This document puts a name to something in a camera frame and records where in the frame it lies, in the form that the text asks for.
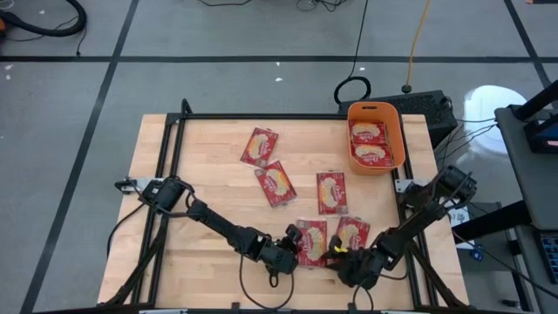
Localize orange plastic basket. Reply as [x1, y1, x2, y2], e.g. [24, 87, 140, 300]
[347, 101, 406, 176]

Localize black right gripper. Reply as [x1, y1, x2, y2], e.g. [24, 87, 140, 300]
[325, 234, 387, 290]

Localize black device with screen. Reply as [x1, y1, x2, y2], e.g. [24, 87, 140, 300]
[522, 117, 558, 154]

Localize black computer box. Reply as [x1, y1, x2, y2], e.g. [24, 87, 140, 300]
[338, 89, 459, 150]

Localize black keyboard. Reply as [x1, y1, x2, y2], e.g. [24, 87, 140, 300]
[540, 233, 558, 284]

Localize yellow hanging cable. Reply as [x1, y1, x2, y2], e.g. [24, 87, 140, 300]
[404, 0, 433, 88]

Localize red popcorn bag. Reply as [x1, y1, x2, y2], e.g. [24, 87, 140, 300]
[296, 219, 329, 269]
[254, 160, 298, 208]
[350, 120, 389, 146]
[334, 215, 371, 253]
[350, 142, 396, 169]
[239, 126, 280, 169]
[316, 171, 349, 216]

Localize white paper sheet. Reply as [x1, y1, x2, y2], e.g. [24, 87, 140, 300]
[446, 207, 477, 250]

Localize grey cart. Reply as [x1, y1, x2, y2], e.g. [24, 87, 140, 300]
[494, 80, 558, 232]

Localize black hanging cable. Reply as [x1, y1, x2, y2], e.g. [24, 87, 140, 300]
[333, 0, 372, 106]

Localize black hose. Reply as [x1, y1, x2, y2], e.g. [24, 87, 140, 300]
[0, 0, 87, 38]

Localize white round bin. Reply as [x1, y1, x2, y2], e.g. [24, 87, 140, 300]
[463, 85, 516, 154]

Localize black table frame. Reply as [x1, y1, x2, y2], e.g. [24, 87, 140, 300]
[98, 98, 470, 311]

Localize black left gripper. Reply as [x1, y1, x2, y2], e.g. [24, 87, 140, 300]
[256, 223, 304, 276]

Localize black floor cable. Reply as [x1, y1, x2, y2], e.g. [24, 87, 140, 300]
[453, 230, 558, 302]

